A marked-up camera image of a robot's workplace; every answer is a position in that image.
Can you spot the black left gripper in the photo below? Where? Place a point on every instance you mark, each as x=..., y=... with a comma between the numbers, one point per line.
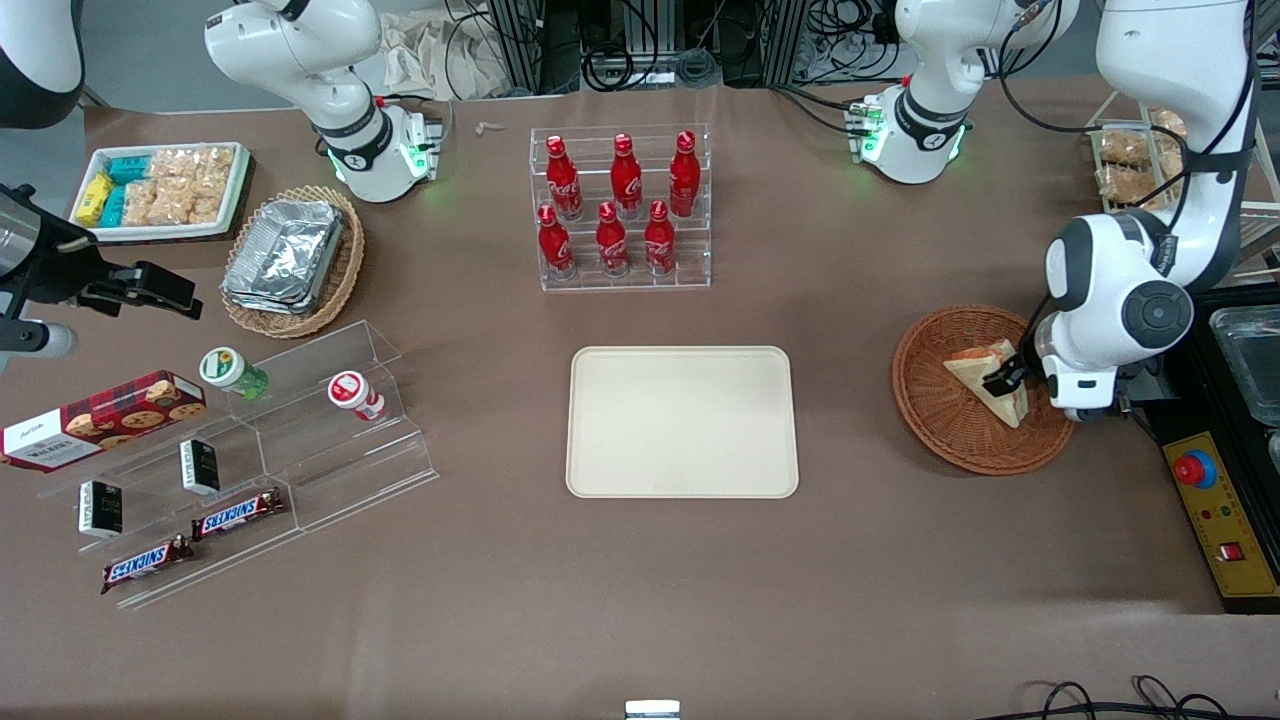
x=1004, y=379

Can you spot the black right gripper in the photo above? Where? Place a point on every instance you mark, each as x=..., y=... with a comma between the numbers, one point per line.
x=52, y=272

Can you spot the triangular sandwich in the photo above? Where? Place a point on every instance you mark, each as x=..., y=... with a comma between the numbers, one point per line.
x=970, y=372

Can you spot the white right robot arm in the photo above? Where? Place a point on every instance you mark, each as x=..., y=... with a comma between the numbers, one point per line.
x=300, y=50

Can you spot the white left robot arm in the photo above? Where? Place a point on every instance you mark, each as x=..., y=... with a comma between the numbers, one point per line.
x=1175, y=60

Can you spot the white rectangular snack tray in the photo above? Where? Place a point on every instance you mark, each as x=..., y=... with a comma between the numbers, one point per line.
x=150, y=232

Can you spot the round brown wicker basket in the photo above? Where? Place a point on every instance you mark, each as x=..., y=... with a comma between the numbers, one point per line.
x=930, y=410

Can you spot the oval light wicker basket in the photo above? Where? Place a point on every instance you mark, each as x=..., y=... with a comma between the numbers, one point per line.
x=347, y=270

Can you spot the beige plastic tray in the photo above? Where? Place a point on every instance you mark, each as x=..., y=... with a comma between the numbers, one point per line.
x=660, y=420

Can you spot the rice cracker bag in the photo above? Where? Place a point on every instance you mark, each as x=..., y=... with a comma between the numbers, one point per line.
x=210, y=203
x=214, y=165
x=145, y=205
x=172, y=165

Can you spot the green cap drink bottle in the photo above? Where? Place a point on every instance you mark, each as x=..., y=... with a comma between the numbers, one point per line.
x=225, y=368

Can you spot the teal snack packet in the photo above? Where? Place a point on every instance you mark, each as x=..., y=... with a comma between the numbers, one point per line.
x=130, y=168
x=114, y=205

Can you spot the yellow snack packet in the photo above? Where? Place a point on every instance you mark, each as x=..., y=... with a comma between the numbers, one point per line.
x=93, y=198

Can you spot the stacked aluminium foil trays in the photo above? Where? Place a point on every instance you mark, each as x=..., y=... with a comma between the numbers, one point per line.
x=285, y=250

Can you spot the red tartan cookie box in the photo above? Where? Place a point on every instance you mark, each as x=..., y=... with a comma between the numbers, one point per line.
x=100, y=420

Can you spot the small black white box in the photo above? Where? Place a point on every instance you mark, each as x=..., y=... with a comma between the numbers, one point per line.
x=200, y=467
x=100, y=508

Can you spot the red cap drink bottle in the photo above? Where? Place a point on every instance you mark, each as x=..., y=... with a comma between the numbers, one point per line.
x=350, y=390

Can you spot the red emergency stop button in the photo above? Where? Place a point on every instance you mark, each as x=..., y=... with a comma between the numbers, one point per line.
x=1196, y=469

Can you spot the snickers chocolate bar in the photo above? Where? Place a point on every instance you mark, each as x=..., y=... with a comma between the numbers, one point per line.
x=145, y=563
x=238, y=513

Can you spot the clear rectangular container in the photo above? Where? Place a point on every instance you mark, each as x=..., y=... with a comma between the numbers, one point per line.
x=1250, y=360

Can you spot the clear acrylic stepped shelf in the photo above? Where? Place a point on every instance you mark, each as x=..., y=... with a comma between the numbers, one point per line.
x=330, y=480

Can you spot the yellow control panel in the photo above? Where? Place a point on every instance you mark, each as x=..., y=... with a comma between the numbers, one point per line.
x=1225, y=520

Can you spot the black control machine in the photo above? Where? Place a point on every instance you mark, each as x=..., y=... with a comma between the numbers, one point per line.
x=1250, y=470

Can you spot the cracker bag on rack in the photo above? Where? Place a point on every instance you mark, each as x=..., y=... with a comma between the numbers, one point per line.
x=1135, y=150

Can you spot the small beige scrap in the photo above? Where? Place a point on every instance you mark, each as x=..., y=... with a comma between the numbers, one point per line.
x=490, y=127

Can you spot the red cola bottle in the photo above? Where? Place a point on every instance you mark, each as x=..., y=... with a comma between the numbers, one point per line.
x=659, y=240
x=555, y=245
x=562, y=178
x=611, y=242
x=626, y=175
x=684, y=172

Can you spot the clear acrylic bottle rack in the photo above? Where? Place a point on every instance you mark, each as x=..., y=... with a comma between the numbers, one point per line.
x=640, y=283

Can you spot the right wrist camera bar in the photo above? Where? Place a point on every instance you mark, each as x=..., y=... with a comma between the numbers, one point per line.
x=40, y=342

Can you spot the aluminium frame post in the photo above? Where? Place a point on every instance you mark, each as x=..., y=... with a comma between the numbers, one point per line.
x=780, y=40
x=515, y=40

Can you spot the small silver metal bracket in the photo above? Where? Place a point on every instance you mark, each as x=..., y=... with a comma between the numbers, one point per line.
x=652, y=711

